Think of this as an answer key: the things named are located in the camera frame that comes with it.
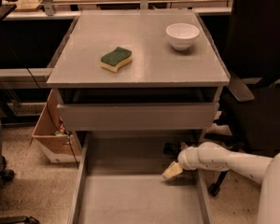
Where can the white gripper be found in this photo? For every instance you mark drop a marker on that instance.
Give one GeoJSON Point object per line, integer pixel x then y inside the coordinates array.
{"type": "Point", "coordinates": [184, 160]}

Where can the black rxbar chocolate bar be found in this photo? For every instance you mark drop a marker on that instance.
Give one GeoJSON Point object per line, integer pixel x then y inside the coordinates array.
{"type": "Point", "coordinates": [172, 149]}

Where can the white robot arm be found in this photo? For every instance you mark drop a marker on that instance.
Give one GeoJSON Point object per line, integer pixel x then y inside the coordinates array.
{"type": "Point", "coordinates": [213, 157]}

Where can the open grey middle drawer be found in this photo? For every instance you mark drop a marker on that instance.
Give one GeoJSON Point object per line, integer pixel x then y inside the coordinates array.
{"type": "Point", "coordinates": [119, 182]}

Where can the grey top drawer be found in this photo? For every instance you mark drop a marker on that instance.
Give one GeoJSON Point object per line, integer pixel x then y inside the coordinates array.
{"type": "Point", "coordinates": [137, 109]}

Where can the grey drawer cabinet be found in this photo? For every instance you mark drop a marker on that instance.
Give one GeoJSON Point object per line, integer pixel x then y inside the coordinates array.
{"type": "Point", "coordinates": [155, 63]}

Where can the green yellow sponge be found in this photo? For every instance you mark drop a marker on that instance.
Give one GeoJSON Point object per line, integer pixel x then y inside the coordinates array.
{"type": "Point", "coordinates": [116, 59]}

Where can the cardboard box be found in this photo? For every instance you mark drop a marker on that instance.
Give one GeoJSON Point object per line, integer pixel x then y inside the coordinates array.
{"type": "Point", "coordinates": [49, 133]}

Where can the white ceramic bowl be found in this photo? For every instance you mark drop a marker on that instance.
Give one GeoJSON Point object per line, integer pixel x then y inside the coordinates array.
{"type": "Point", "coordinates": [181, 36]}

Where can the black office chair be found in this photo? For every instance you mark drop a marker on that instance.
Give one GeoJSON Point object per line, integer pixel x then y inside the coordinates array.
{"type": "Point", "coordinates": [248, 41]}

